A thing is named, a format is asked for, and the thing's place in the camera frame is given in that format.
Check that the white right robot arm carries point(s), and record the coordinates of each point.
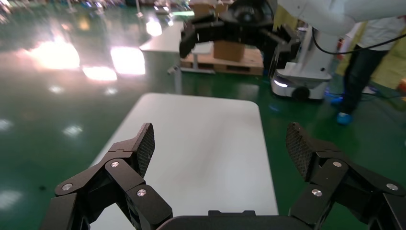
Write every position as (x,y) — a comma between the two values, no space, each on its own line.
(333,12)

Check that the wooden pallet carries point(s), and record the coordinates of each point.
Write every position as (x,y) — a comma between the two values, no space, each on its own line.
(241,65)

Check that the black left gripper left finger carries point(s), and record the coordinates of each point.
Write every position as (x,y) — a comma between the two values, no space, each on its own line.
(120,177)

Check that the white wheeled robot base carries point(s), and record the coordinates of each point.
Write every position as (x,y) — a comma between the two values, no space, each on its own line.
(304,79)

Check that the white background table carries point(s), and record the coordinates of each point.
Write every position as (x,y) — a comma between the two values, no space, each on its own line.
(165,41)

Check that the person in white shirt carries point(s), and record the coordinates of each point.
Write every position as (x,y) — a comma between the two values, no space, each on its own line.
(358,79)

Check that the brown cardboard box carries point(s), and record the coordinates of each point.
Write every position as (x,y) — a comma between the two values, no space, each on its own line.
(206,11)
(229,51)

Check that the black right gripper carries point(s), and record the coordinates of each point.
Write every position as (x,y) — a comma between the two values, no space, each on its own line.
(250,16)

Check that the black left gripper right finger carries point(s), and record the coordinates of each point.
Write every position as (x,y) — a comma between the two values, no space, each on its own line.
(342,184)

